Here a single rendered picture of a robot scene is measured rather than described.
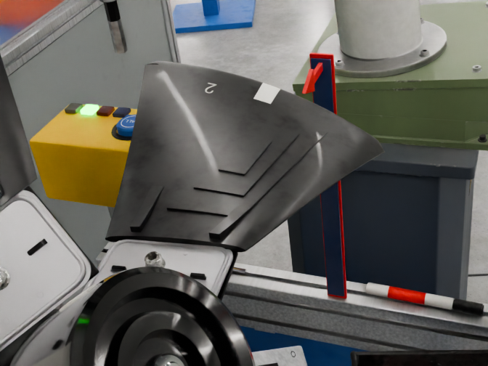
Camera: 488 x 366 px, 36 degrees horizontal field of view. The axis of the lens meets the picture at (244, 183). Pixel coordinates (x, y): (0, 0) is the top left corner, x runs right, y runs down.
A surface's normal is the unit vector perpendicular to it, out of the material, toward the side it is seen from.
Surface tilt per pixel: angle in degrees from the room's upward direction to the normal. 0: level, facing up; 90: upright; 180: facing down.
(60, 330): 43
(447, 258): 90
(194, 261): 0
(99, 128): 0
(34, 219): 59
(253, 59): 0
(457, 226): 90
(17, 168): 53
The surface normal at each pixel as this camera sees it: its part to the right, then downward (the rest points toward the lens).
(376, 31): -0.13, 0.55
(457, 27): -0.19, -0.83
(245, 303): -0.36, 0.56
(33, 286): 0.05, 0.05
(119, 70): 0.93, 0.11
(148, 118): -0.08, -0.72
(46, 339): -0.76, -0.50
